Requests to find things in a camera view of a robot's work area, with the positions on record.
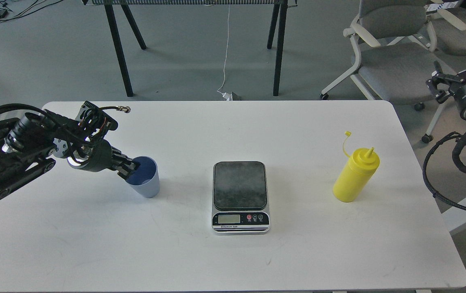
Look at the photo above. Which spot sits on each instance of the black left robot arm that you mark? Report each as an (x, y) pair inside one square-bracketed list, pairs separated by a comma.
[(32, 138)]

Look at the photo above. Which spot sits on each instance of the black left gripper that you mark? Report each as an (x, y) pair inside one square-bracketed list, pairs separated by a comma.
[(91, 152)]

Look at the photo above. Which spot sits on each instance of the grey office chair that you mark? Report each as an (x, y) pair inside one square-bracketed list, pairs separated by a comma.
[(449, 21), (393, 43)]

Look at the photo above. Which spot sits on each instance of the black digital kitchen scale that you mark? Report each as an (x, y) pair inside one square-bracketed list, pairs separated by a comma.
[(240, 202)]

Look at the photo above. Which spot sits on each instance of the blue plastic cup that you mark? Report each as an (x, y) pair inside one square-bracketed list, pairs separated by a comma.
[(145, 180)]

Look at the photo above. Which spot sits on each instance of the yellow squeeze bottle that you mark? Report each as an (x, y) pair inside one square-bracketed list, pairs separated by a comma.
[(359, 168)]

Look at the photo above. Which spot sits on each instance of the black leg background table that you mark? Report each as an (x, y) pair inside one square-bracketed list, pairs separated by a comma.
[(206, 24)]

